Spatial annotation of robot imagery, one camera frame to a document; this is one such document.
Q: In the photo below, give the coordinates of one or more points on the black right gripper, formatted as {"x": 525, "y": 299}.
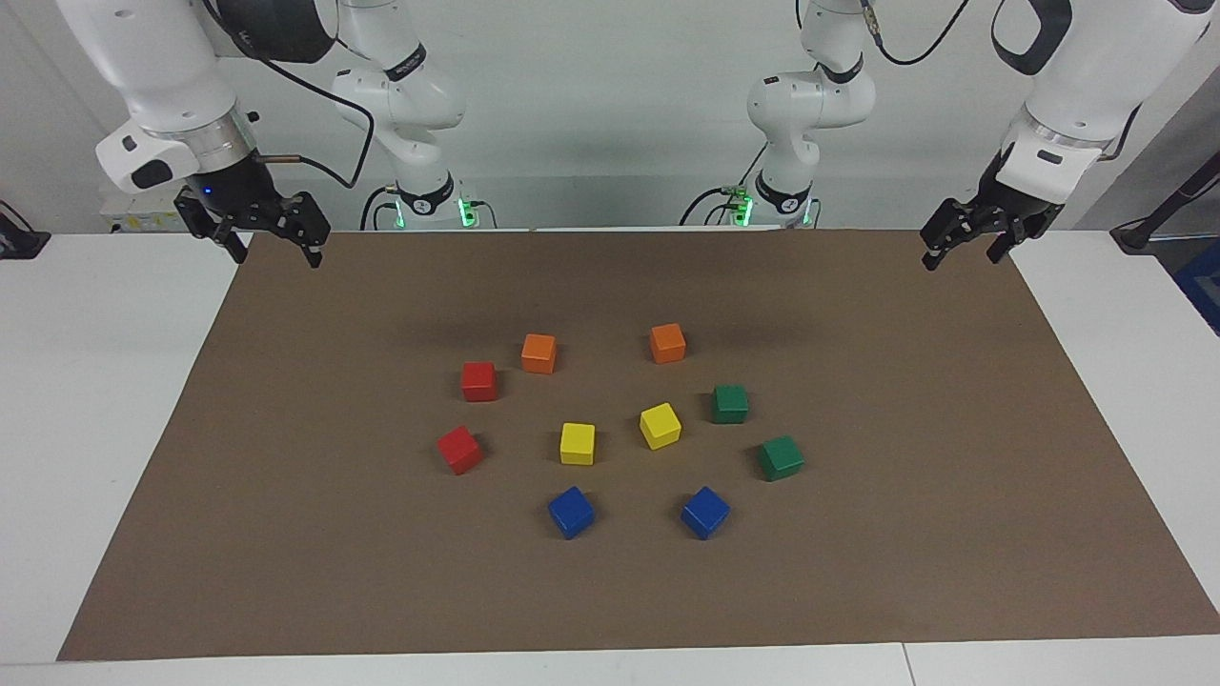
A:
{"x": 233, "y": 191}

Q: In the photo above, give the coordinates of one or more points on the red wooden block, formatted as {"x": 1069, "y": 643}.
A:
{"x": 459, "y": 450}
{"x": 478, "y": 382}

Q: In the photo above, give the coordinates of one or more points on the brown table mat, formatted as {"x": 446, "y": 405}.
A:
{"x": 610, "y": 591}

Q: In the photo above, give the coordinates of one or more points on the green wooden block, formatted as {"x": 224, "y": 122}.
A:
{"x": 781, "y": 458}
{"x": 730, "y": 404}

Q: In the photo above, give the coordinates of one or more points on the black tripod leg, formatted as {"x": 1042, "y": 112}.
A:
{"x": 1168, "y": 210}

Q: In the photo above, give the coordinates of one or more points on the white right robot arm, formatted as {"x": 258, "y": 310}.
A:
{"x": 162, "y": 67}

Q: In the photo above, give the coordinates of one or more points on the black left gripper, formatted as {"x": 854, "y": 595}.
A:
{"x": 1001, "y": 214}

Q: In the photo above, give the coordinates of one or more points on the blue wooden block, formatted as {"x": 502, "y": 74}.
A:
{"x": 705, "y": 513}
{"x": 571, "y": 513}

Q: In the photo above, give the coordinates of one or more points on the white power strip box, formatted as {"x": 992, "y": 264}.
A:
{"x": 143, "y": 214}

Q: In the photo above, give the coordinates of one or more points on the black stand foot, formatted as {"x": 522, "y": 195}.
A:
{"x": 19, "y": 240}

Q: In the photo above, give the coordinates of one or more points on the orange wooden block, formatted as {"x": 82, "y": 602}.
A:
{"x": 538, "y": 353}
{"x": 667, "y": 343}

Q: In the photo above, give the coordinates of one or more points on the yellow wooden block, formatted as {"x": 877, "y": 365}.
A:
{"x": 577, "y": 444}
{"x": 660, "y": 426}

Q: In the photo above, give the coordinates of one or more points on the blue crate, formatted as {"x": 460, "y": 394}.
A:
{"x": 1201, "y": 286}

